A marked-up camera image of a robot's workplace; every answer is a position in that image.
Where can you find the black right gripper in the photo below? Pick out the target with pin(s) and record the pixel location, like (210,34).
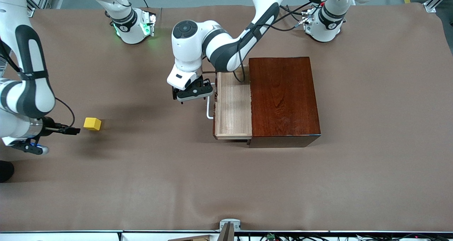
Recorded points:
(50,126)

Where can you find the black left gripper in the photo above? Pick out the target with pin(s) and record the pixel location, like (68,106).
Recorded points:
(198,84)

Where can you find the yellow block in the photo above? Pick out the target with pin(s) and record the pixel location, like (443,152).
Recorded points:
(92,123)

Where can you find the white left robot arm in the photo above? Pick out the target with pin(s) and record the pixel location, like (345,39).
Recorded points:
(191,46)

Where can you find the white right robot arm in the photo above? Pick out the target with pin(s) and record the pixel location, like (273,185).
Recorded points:
(28,92)

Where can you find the dark brown wooden cabinet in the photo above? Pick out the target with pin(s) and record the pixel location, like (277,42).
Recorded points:
(283,99)

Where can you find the table cover mat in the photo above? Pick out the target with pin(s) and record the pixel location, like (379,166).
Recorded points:
(177,181)

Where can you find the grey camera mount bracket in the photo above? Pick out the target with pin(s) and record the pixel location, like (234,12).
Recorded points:
(230,222)

